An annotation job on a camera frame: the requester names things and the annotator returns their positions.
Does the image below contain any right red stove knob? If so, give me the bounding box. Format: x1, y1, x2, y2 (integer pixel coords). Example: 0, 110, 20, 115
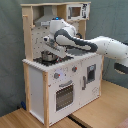
71, 65, 78, 73

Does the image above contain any toy oven door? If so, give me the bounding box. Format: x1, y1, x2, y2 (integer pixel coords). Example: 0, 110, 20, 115
56, 81, 74, 111

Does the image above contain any small metal pot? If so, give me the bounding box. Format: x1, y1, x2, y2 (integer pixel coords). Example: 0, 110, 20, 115
41, 51, 57, 61

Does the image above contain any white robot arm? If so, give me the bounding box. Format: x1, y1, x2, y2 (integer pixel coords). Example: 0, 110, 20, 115
43, 17, 128, 74

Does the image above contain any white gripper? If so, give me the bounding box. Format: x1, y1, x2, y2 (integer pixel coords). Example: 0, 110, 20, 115
43, 36, 66, 58

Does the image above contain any white toy microwave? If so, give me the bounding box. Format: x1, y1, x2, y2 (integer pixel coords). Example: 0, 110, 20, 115
67, 4, 89, 20

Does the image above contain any wooden toy kitchen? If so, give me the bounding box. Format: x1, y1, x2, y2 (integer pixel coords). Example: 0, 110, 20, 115
22, 2, 102, 127

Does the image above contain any grey ice dispenser panel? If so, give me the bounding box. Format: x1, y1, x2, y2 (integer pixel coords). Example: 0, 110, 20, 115
87, 65, 96, 83

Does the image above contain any black toy stovetop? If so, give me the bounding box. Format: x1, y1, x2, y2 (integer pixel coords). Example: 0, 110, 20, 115
35, 54, 71, 66

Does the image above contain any red stove knob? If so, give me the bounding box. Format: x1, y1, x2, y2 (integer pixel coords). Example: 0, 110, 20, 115
71, 65, 78, 73
54, 73, 60, 79

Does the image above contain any grey range hood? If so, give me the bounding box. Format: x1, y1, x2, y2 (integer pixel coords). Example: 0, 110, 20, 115
34, 5, 60, 27

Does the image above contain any left red stove knob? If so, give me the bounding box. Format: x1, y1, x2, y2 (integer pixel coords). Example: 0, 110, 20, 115
54, 73, 60, 79

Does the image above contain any grey cabinet door handle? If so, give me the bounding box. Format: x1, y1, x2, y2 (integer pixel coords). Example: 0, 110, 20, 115
82, 76, 86, 90

